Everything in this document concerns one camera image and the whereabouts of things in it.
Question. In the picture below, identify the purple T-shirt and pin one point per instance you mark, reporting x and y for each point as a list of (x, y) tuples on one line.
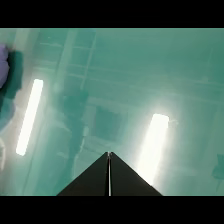
[(3, 65)]

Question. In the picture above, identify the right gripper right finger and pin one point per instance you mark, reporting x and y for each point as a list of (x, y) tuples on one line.
[(128, 181)]

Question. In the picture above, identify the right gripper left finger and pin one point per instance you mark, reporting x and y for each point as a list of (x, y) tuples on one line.
[(94, 181)]

